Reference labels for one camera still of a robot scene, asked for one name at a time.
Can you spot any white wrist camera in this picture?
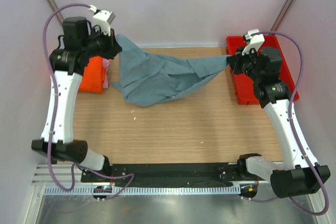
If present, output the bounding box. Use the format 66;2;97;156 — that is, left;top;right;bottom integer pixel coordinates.
241;29;265;55
89;5;115;36

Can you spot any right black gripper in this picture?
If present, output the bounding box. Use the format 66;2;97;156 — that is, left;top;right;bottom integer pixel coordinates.
228;45;263;82

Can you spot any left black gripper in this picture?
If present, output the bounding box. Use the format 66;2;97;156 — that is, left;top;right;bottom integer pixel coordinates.
82;26;123;60

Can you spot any folded pink t shirt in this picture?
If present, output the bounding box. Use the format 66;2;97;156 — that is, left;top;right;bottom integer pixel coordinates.
102;58;110;89

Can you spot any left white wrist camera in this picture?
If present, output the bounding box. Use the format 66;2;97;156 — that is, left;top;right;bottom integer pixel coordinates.
89;5;115;36

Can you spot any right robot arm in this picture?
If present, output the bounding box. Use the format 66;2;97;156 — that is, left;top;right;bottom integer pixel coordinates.
227;47;330;198

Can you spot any grey-blue t shirt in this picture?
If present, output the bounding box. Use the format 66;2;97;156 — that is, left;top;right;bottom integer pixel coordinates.
112;34;228;108

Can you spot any red plastic bin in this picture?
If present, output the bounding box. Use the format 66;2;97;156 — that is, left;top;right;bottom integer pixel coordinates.
226;35;295;105

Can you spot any slotted cable duct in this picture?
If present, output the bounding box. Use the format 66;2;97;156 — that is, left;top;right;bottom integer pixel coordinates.
44;185;240;196

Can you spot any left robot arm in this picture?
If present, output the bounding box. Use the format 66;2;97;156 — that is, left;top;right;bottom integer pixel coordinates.
31;14;122;182

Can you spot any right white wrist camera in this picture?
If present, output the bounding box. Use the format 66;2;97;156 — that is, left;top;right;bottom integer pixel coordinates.
241;29;265;55

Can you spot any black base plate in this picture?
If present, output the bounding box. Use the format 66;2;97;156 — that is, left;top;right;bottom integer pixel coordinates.
80;162;269;188

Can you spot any folded orange t shirt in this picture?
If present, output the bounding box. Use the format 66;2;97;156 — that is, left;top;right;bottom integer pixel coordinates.
79;56;106;93

